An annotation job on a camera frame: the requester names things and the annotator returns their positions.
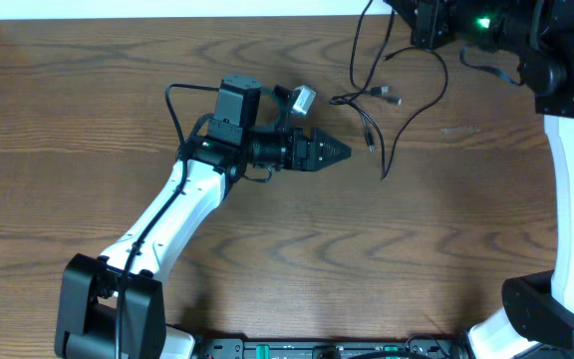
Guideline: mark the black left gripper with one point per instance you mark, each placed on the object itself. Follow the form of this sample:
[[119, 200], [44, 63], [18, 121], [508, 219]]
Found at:
[[309, 163]]

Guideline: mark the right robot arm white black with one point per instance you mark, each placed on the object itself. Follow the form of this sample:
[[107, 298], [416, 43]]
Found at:
[[536, 318]]

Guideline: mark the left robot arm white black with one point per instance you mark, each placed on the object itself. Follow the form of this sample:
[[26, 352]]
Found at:
[[111, 306]]

